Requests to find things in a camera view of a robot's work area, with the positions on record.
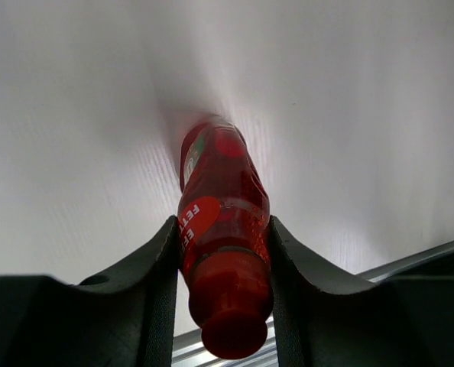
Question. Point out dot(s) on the aluminium mounting rail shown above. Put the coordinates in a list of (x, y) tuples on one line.
[(250, 340)]

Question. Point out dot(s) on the small red bottle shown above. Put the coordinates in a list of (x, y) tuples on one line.
[(223, 220)]

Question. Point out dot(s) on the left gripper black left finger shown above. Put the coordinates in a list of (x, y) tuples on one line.
[(121, 316)]

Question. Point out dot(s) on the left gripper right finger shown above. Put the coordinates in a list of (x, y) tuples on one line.
[(364, 321)]

